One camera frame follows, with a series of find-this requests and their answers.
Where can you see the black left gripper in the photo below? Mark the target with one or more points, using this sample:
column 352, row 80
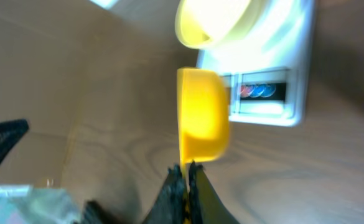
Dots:
column 93, row 213

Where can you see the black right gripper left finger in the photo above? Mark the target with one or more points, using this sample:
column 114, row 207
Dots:
column 169, row 206

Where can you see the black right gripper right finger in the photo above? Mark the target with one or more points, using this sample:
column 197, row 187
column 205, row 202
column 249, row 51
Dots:
column 205, row 205

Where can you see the yellow measuring scoop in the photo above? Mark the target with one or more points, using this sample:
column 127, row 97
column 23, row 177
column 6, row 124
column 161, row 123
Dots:
column 202, row 112

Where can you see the white digital kitchen scale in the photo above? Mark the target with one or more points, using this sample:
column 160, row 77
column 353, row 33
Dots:
column 267, row 71

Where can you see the yellow plastic bowl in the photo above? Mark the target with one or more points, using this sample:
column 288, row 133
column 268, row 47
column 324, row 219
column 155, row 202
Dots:
column 204, row 24

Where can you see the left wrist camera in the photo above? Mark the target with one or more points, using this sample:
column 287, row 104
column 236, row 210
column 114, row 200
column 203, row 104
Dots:
column 29, row 204

